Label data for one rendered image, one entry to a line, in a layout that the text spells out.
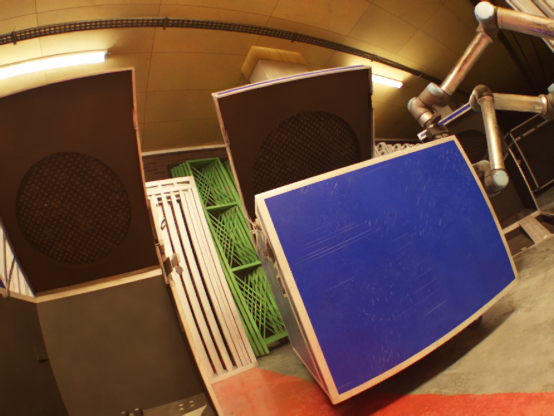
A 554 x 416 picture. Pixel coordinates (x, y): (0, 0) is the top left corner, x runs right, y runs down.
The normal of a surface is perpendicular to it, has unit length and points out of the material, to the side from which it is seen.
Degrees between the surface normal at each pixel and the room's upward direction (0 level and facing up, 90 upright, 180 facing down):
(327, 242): 90
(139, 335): 90
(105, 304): 90
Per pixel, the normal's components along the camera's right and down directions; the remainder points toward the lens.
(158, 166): 0.41, -0.41
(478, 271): 0.07, -0.32
